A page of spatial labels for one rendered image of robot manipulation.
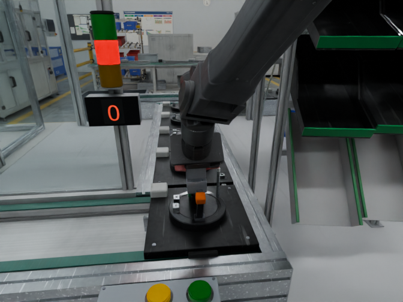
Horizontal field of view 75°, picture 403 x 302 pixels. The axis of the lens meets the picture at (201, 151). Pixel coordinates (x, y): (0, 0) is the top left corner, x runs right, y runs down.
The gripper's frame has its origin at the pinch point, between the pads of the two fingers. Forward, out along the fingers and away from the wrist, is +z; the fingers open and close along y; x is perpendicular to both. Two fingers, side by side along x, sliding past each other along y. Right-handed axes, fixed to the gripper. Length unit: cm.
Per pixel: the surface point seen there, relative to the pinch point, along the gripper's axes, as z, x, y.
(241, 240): 3.6, 16.3, -8.5
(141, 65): 329, -373, 69
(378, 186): 2.3, 7.3, -42.5
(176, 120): 52, -48, 4
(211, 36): 637, -827, -148
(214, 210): 7.1, 8.5, -4.1
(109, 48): -13.6, -23.1, 17.0
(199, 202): -2.0, 9.0, 0.0
